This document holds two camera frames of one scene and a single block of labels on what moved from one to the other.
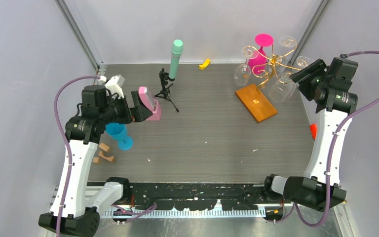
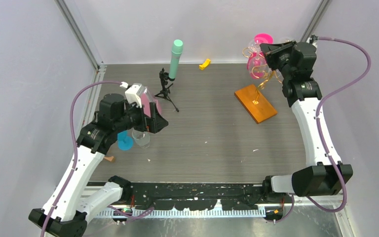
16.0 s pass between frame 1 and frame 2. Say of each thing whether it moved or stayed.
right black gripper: moved
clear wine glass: moved
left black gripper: moved
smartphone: stayed
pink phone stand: stayed
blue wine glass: stayed
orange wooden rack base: stayed
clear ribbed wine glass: moved
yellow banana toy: stayed
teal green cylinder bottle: stayed
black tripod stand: stayed
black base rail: stayed
